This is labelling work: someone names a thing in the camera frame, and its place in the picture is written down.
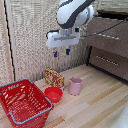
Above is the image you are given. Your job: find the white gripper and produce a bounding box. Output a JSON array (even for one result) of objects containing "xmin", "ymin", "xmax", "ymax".
[{"xmin": 45, "ymin": 27, "xmax": 82, "ymax": 58}]

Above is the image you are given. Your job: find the pink mug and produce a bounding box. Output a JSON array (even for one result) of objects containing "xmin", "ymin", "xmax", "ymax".
[{"xmin": 68, "ymin": 77, "xmax": 83, "ymax": 96}]

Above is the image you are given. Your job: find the red shopping basket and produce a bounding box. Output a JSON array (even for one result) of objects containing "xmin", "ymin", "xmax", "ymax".
[{"xmin": 0, "ymin": 78, "xmax": 54, "ymax": 128}]

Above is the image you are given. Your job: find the red yellow snack box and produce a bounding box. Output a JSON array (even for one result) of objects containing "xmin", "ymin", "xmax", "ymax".
[{"xmin": 44, "ymin": 67, "xmax": 66, "ymax": 91}]

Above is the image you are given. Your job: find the red bowl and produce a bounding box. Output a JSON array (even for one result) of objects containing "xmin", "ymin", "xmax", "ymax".
[{"xmin": 44, "ymin": 86, "xmax": 64, "ymax": 104}]

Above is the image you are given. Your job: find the brown drawer cabinet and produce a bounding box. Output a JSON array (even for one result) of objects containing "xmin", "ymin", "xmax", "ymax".
[{"xmin": 83, "ymin": 9, "xmax": 128, "ymax": 83}]

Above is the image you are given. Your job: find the silver drawer handle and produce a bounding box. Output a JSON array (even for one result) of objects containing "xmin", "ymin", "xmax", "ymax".
[
  {"xmin": 95, "ymin": 54, "xmax": 120, "ymax": 68},
  {"xmin": 93, "ymin": 30, "xmax": 121, "ymax": 40}
]

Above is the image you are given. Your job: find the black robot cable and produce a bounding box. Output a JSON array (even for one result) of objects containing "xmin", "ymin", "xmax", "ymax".
[{"xmin": 79, "ymin": 18, "xmax": 128, "ymax": 38}]

